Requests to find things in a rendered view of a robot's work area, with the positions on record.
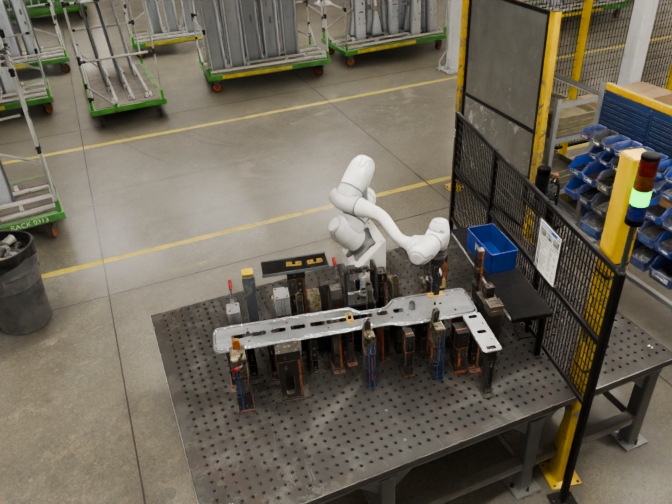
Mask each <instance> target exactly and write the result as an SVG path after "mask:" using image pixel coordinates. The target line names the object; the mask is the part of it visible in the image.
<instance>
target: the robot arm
mask: <svg viewBox="0 0 672 504"><path fill-rule="evenodd" d="M374 170H375V164H374V161H373V160H372V159H371V158H369V157H367V156H365V155H359V156H357V157H356V158H354V159H353V160H352V162H351V163H350V165H349V166H348V168H347V170H346V172H345V174H344V176H343V178H342V181H341V183H340V185H339V186H338V188H334V189H332V190H331V192H330V193H329V197H328V199H329V201H330V202H331V203H332V204H333V205H334V206H335V207H336V208H337V209H339V210H341V211H343V214H342V215H339V216H336V217H334V218H333V219H332V220H331V222H330V224H329V233H330V234H331V236H332V237H333V239H334V240H335V241H336V242H338V243H339V244H340V245H342V246H343V247H345V248H347V249H349V250H348V252H347V253H346V255H345V256H346V257H347V258H349V257H351V256H352V255H354V260H355V261H358V260H359V259H360V258H361V257H362V256H363V255H364V254H365V253H366V252H367V251H368V250H369V249H370V248H371V247H372V246H374V245H375V244H376V241H374V239H373V237H372V235H371V233H370V231H369V228H368V227H366V228H365V229H364V224H365V222H366V221H367V219H368V218H372V219H375V220H377V221H378V222H379V223H380V224H381V225H382V226H383V228H384V229H385V230H386V232H387V233H388V234H389V236H390V237H391V238H392V240H393V241H394V242H395V243H396V244H398V245H399V246H401V247H402V248H404V249H405V250H406V251H407V254H408V257H409V260H410V261H411V262H412V263H413V264H415V265H423V264H426V263H427V262H429V261H430V263H431V278H433V279H432V280H433V283H432V293H434V294H433V295H439V291H440V286H441V285H442V278H443V275H444V273H442V272H441V270H442V265H443V264H444V263H445V257H446V256H447V246H448V243H449V238H450V228H449V223H448V221H447V220H446V219H444V218H440V217H438V218H434V219H432V221H431V223H430V225H429V229H428V230H427V232H426V234H425V235H414V236H413V237H407V236H405V235H403V234H402V233H401V232H400V231H399V229H398V228H397V226H396V225H395V223H394V222H393V220H392V219H391V218H390V216H389V215H388V214H387V213H386V212H385V211H384V210H382V209H381V208H379V207H377V206H376V205H375V202H376V195H375V193H374V191H373V190H372V189H371V188H369V185H370V182H371V180H372V177H373V173H374Z"/></svg>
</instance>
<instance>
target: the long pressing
mask: <svg viewBox="0 0 672 504"><path fill-rule="evenodd" d="M442 292H443V294H444V296H438V297H432V298H429V297H428V295H427V293H423V294H417V295H411V296H404V297H398V298H393V299H392V300H390V302H389V303H388V304H387V305H386V306H385V307H382V308H376V309H370V310H364V311H358V310H355V309H353V308H350V307H344V308H338V309H332V310H326V311H320V312H314V313H307V314H301V315H295V316H289V317H283V318H276V319H270V320H264V321H258V322H252V323H246V324H239V325H233V326H227V327H221V328H217V329H215V330H214V332H213V350H214V352H215V353H217V354H223V353H229V348H230V347H233V346H232V336H237V335H243V334H245V335H246V331H249V332H250V334H251V336H246V337H245V338H240V339H239V341H240V346H241V345H244V348H245V350H247V349H253V348H259V347H265V346H271V345H274V344H276V343H282V342H288V341H294V340H298V341H300V340H306V339H312V338H318V337H324V336H330V335H336V334H342V333H348V332H354V331H360V330H362V327H363V319H364V318H361V319H355V320H354V323H350V324H348V323H347V321H343V322H337V323H331V324H327V321H328V320H334V319H340V318H346V317H345V313H350V312H351V313H352V316H359V315H365V314H371V315H372V317H369V318H370V320H371V326H372V328H378V327H384V326H390V325H394V326H410V325H416V324H422V323H428V322H430V321H431V315H432V310H433V308H436V307H438V308H439V310H440V315H439V319H440V320H446V319H452V318H458V317H462V316H463V315H465V314H471V313H477V308H476V306H475V305H474V303H473V301H472V300H471V298H470V297H469V295H468V293H467V292H466V291H465V290H464V289H463V288H454V289H448V290H442ZM411 300H413V301H415V309H414V310H410V309H409V303H410V301H411ZM434 302H436V305H434ZM440 302H441V304H439V303H440ZM395 309H402V310H403V312H398V313H394V311H393V310H395ZM455 309H456V310H455ZM383 311H386V312H387V313H388V314H385V315H377V312H383ZM407 314H409V315H407ZM324 316H326V317H324ZM391 317H393V318H391ZM322 321H323V322H324V325H319V326H313V327H312V326H311V325H310V324H311V323H316V322H322ZM286 322H287V323H286ZM298 325H305V328H301V329H295V330H292V329H291V327H292V326H298ZM328 327H329V328H328ZM279 328H285V331H282V332H276V333H272V332H271V330H273V329H279ZM261 331H265V332H266V334H264V335H258V336H252V333H255V332H261Z"/></svg>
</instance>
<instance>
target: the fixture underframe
mask: <svg viewBox="0 0 672 504"><path fill-rule="evenodd" d="M661 372H662V368H661V369H658V370H656V371H653V372H651V373H648V374H646V375H643V376H641V377H638V378H636V379H633V380H630V381H628V382H625V383H623V384H620V385H618V386H615V387H613V388H610V389H608V390H605V391H603V392H600V393H598V394H595V395H594V396H596V395H599V394H603V395H604V396H605V397H606V398H607V399H608V400H609V401H610V402H611V403H613V404H614V405H615V406H616V407H617V408H618V409H619V410H620V411H621V412H622V413H620V414H617V415H615V416H612V417H610V418H608V419H605V420H603V421H600V422H598V423H595V424H593V425H590V426H588V427H586V428H585V432H584V436H583V440H582V443H581V444H584V443H587V442H590V441H593V440H595V439H598V438H600V437H602V436H605V435H607V434H610V435H611V436H612V437H613V438H614V439H615V440H616V441H617V442H618V443H619V444H620V445H621V446H622V447H623V448H624V449H625V450H626V451H627V452H628V451H631V450H633V449H635V448H637V447H640V446H642V445H644V444H647V443H648V441H647V440H646V439H645V438H644V437H643V436H642V435H641V434H640V433H639V432H640V429H641V426H642V423H643V420H644V417H645V415H646V412H647V409H648V406H649V403H650V400H651V397H652V394H653V391H654V388H655V385H656V382H657V379H658V376H659V373H661ZM629 382H634V387H633V390H632V393H631V396H630V399H629V400H628V399H627V398H626V397H625V396H624V395H623V394H622V393H621V392H620V391H618V390H617V389H616V388H617V387H619V386H622V385H624V384H627V383H629ZM557 410H558V409H557ZM557 410H554V411H552V412H549V413H547V414H544V415H542V416H539V417H537V418H534V419H532V420H529V421H527V422H524V423H522V424H519V425H517V426H514V427H511V428H509V429H506V430H504V431H501V432H499V433H496V434H494V435H491V436H489V437H486V438H484V439H481V440H479V441H476V442H473V443H471V444H468V445H466V446H463V447H461V448H458V449H456V450H453V451H451V452H448V453H446V454H443V455H441V456H438V457H435V458H433V459H430V460H428V461H425V462H423V463H420V464H418V465H415V466H413V467H416V466H419V465H422V464H425V463H427V462H430V461H432V460H435V459H437V458H440V457H442V456H445V455H447V454H450V453H452V452H455V451H458V450H460V449H463V448H465V447H468V446H470V445H473V444H475V443H478V442H480V441H483V440H485V439H488V438H490V437H493V436H496V437H497V438H498V439H499V441H500V442H501V443H502V444H503V446H504V447H505V448H506V449H507V451H508V452H509V453H510V454H511V456H512V457H513V458H511V459H508V460H506V461H503V462H501V463H498V464H496V465H494V466H491V467H489V468H486V469H484V470H481V471H479V472H477V473H474V474H472V475H469V476H467V477H464V478H462V479H460V480H457V481H455V482H452V483H450V484H448V485H445V486H443V487H440V488H438V489H435V490H433V491H431V492H428V493H426V494H423V495H421V496H418V497H416V498H414V499H411V500H409V501H406V502H404V503H401V504H444V503H446V502H448V501H451V500H453V499H456V498H458V497H460V496H463V495H465V494H467V493H470V492H472V491H475V490H477V489H479V488H482V487H484V486H486V485H489V484H491V483H494V482H496V481H498V480H501V479H502V480H503V482H504V483H505V484H506V486H507V487H508V488H509V490H510V491H511V492H512V494H513V495H514V496H515V498H516V499H517V500H519V499H521V498H523V497H525V496H528V495H530V494H532V493H535V492H537V491H539V490H541V487H540V486H539V485H538V484H537V482H536V481H535V480H534V479H533V477H532V468H533V467H535V465H536V464H539V463H541V462H543V461H546V460H548V459H550V458H552V457H554V456H556V453H557V448H556V446H555V440H553V441H551V442H549V443H546V444H544V445H542V446H540V447H538V445H539V440H540V435H541V431H542V426H543V425H544V424H545V423H546V422H547V421H548V420H549V419H550V418H551V417H552V416H553V415H554V414H555V412H556V411H557ZM513 428H514V429H516V430H518V431H520V435H519V440H518V441H517V439H516V438H515V437H514V436H513V435H512V433H511V432H510V431H509V430H511V429H513ZM413 467H410V468H408V469H405V470H403V471H400V472H398V473H395V474H392V475H390V476H387V477H385V478H382V479H380V480H377V481H375V482H372V483H370V484H367V485H365V486H362V487H360V488H357V489H362V491H363V493H364V495H365V497H366V499H367V501H368V503H369V504H395V486H396V485H397V484H398V483H399V482H400V481H401V480H402V478H403V477H404V476H405V475H406V474H407V473H408V472H409V471H410V470H411V469H412V468H413Z"/></svg>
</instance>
